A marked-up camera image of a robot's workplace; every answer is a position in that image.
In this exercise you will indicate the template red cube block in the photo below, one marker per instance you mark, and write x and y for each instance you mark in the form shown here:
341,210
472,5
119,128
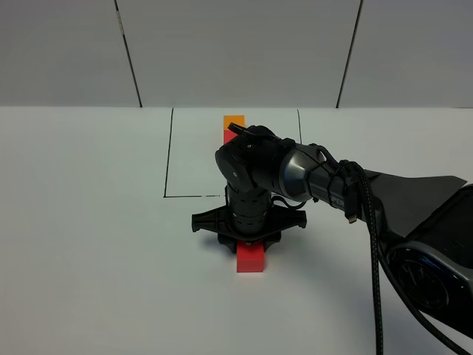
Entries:
228,135

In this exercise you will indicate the template orange cube block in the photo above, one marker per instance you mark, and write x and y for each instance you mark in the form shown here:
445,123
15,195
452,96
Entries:
233,119

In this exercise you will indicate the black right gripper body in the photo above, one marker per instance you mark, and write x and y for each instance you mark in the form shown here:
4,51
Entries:
251,217

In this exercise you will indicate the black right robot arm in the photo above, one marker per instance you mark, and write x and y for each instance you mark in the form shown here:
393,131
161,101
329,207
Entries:
423,224

